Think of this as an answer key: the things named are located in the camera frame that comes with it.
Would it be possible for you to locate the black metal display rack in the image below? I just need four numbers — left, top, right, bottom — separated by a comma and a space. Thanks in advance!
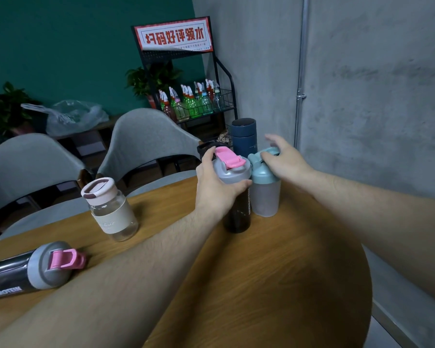
131, 16, 239, 142

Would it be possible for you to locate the frosted shaker bottle teal lid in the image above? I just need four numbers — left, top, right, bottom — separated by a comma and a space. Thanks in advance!
247, 148, 281, 218

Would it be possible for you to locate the green potted plant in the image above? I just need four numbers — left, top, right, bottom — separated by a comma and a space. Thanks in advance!
0, 82, 41, 156
125, 61, 184, 109

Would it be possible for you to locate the glass bottle cream lid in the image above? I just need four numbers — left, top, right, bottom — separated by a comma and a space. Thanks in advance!
81, 177, 139, 243

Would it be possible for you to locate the row of spray bottles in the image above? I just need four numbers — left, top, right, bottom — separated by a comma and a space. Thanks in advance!
158, 79, 225, 123

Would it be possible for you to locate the person's left forearm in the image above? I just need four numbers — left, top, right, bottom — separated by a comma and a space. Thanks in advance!
0, 208, 227, 348

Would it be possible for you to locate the dark blue thermos bottle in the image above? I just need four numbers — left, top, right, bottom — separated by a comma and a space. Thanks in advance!
231, 118, 258, 159

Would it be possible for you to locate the grey metal wall pipe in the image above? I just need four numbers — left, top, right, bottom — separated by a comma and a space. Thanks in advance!
293, 0, 311, 149

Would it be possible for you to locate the red and white sign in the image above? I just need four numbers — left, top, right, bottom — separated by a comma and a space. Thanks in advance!
134, 17, 214, 52

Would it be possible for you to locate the person's left hand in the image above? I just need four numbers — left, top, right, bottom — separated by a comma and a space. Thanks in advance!
195, 146, 253, 220

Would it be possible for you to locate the person's right hand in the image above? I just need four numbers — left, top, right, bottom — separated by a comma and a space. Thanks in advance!
260, 133, 315, 188

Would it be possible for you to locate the black shaker bottle pink cap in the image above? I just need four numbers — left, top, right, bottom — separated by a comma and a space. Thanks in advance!
0, 241, 87, 300
212, 146, 253, 234

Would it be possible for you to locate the clear plastic bag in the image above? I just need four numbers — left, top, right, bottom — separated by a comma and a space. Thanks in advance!
21, 100, 109, 138

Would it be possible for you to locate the grey upholstered chair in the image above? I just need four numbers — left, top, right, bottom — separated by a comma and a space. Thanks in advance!
96, 108, 202, 197
0, 133, 92, 240

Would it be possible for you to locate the person's right forearm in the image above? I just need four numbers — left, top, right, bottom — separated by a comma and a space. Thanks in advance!
300, 169, 435, 309

